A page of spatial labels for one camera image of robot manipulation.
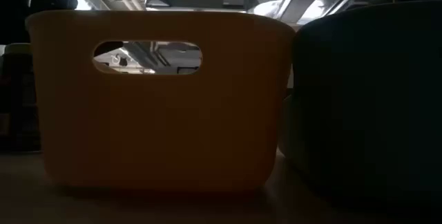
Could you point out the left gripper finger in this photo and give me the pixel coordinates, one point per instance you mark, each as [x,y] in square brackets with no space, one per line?
[108,47]

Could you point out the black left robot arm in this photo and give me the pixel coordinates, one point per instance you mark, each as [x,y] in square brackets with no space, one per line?
[14,9]

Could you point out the yellow plastic bin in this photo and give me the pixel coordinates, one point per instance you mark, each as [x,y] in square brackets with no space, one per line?
[155,130]

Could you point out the teal plastic bin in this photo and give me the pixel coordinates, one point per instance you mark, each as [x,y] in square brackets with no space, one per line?
[286,130]

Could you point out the dark green plastic bin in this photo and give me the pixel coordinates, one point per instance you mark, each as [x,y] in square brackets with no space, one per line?
[362,96]

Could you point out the slanted metal ceiling duct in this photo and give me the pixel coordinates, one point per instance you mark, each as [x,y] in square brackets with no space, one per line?
[310,2]

